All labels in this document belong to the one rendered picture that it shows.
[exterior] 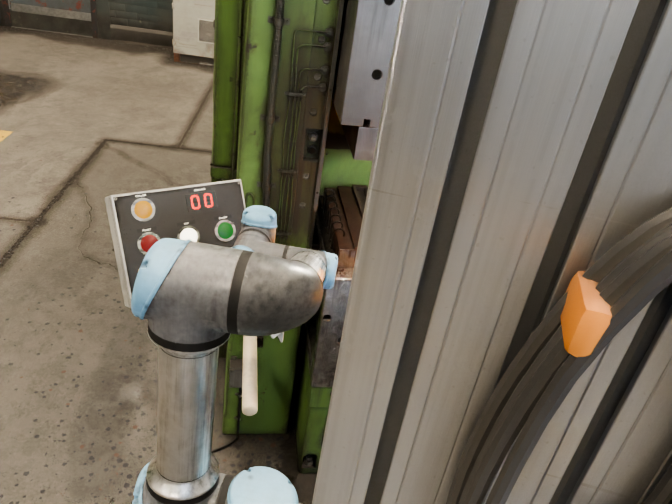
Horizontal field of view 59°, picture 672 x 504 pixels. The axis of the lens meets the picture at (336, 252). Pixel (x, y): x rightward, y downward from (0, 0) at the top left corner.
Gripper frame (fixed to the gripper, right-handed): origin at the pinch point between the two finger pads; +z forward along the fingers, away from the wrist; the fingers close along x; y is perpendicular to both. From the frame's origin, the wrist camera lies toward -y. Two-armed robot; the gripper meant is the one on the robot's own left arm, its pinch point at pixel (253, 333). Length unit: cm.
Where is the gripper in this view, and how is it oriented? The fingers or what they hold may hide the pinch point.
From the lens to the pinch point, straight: 149.1
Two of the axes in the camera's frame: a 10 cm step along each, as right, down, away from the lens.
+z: -1.3, 8.5, 5.2
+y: -2.4, 4.8, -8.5
